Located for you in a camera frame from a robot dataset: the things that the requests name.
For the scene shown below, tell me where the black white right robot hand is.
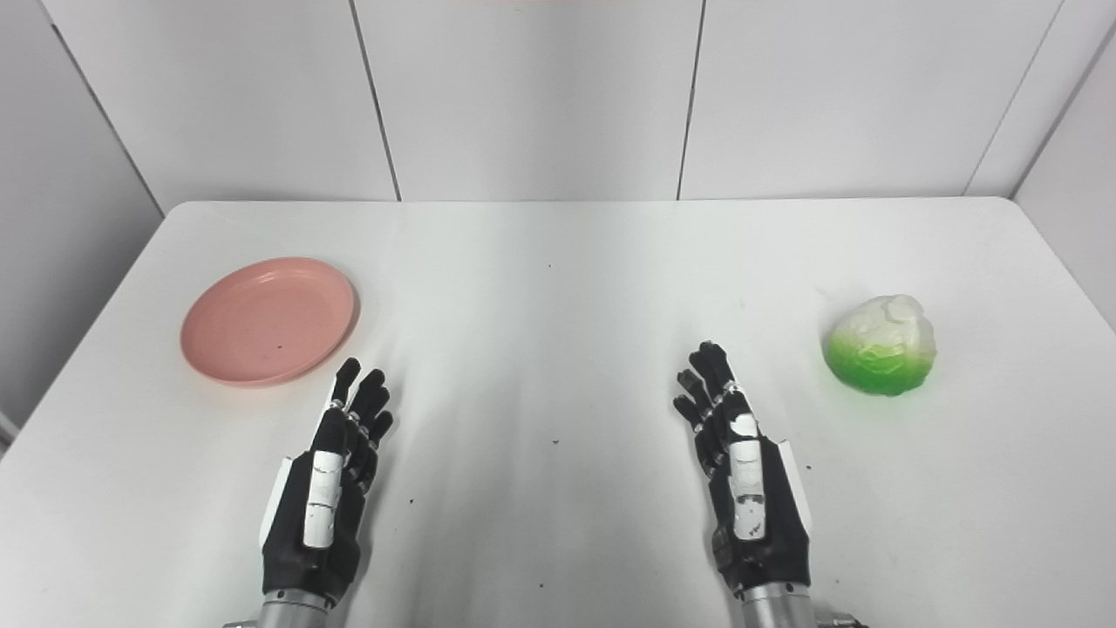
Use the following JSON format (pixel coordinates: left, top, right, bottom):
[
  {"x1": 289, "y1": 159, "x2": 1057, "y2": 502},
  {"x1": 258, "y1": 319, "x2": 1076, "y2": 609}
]
[{"x1": 671, "y1": 340, "x2": 813, "y2": 599}]

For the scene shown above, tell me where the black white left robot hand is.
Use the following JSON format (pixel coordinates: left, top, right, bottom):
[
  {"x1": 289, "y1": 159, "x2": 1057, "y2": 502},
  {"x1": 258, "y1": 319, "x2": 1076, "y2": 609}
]
[{"x1": 260, "y1": 356, "x2": 395, "y2": 609}]

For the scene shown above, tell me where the pink round plate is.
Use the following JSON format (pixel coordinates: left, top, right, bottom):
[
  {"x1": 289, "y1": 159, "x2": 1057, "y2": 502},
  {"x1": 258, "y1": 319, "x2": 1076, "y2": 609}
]
[{"x1": 180, "y1": 256, "x2": 359, "y2": 387}]

